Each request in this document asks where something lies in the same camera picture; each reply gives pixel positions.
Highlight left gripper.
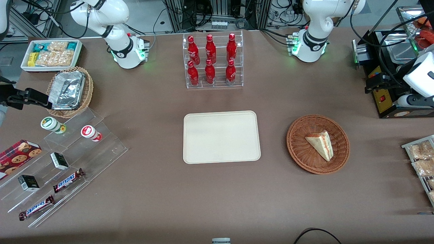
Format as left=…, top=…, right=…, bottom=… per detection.
left=365, top=72, right=434, bottom=109

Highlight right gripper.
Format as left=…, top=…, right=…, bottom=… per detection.
left=0, top=77, right=52, bottom=110

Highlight triangle sandwich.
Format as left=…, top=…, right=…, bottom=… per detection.
left=305, top=130, right=334, bottom=162

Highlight tan wicker basket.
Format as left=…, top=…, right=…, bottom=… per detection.
left=45, top=66, right=94, bottom=119

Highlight tray of packaged snacks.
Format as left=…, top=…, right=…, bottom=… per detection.
left=401, top=135, right=434, bottom=208

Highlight brown round wicker basket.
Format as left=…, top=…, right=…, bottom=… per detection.
left=287, top=115, right=350, bottom=175

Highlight beige plastic tray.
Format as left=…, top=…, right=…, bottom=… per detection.
left=183, top=110, right=261, bottom=165

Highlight aluminium foil container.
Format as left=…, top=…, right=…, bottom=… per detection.
left=48, top=71, right=86, bottom=111

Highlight green lid white cup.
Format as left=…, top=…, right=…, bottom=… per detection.
left=40, top=116, right=67, bottom=135

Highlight steel pan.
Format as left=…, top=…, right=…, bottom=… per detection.
left=384, top=32, right=419, bottom=64

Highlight large clear cracker bag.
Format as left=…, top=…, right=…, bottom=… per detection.
left=35, top=50, right=74, bottom=67

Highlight black hot food appliance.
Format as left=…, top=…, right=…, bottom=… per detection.
left=352, top=30, right=434, bottom=119

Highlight small clear cracker bag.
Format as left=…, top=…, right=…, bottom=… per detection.
left=47, top=41, right=69, bottom=52

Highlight white snack bin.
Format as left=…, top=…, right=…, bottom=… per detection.
left=21, top=39, right=83, bottom=73

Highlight red lid white cup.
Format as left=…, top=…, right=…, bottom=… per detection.
left=80, top=125, right=103, bottom=142

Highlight red cookie box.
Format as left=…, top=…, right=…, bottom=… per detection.
left=0, top=139, right=42, bottom=180

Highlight small dark green box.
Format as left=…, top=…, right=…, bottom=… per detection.
left=18, top=175, right=40, bottom=192
left=50, top=152, right=70, bottom=170

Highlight red sausages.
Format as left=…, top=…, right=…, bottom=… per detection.
left=415, top=17, right=434, bottom=48

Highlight clear acrylic stepped display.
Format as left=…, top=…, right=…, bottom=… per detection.
left=0, top=107, right=129, bottom=228

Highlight Snickers chocolate bar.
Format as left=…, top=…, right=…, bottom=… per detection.
left=18, top=195, right=55, bottom=221
left=53, top=168, right=85, bottom=194

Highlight red cola bottle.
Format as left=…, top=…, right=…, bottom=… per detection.
left=205, top=34, right=217, bottom=64
left=187, top=35, right=201, bottom=65
left=225, top=59, right=237, bottom=85
left=204, top=59, right=216, bottom=85
left=187, top=60, right=200, bottom=87
left=226, top=33, right=238, bottom=63

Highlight clear acrylic bottle rack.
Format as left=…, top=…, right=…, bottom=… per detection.
left=182, top=30, right=244, bottom=89

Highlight aluminium frame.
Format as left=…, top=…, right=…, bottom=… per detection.
left=9, top=0, right=62, bottom=38

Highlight black cable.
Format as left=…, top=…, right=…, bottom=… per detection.
left=293, top=228, right=343, bottom=244

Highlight equipment rack with cables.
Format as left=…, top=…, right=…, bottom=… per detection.
left=162, top=0, right=272, bottom=32

